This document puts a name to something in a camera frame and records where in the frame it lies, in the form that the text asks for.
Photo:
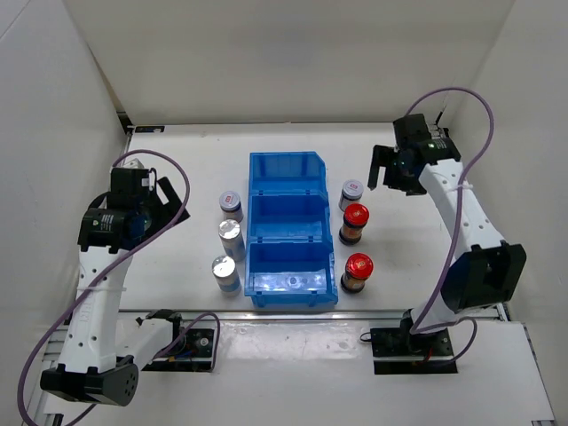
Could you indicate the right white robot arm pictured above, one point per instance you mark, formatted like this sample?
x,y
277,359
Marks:
x,y
484,269

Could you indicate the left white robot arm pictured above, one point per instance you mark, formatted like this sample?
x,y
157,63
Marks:
x,y
93,368

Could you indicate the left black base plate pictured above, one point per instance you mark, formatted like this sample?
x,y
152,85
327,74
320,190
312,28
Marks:
x,y
196,351

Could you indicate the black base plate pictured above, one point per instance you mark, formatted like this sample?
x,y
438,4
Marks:
x,y
196,351
394,354

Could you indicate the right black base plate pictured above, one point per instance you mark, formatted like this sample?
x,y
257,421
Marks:
x,y
394,354

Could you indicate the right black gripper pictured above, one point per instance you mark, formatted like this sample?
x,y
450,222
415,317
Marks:
x,y
382,157

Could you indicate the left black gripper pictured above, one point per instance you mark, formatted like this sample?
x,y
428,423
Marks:
x,y
172,200

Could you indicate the small dark label left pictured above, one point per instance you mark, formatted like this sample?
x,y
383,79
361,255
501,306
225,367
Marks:
x,y
149,129

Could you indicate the blue three-compartment plastic bin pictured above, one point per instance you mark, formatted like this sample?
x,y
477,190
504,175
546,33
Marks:
x,y
290,252

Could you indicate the red-lid jar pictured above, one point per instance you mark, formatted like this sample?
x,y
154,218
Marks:
x,y
358,268
355,218

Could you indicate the white-lid jar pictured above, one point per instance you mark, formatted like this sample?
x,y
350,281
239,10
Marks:
x,y
352,191
230,204

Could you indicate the silver-top bottle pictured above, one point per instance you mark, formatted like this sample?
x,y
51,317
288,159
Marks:
x,y
231,237
225,272

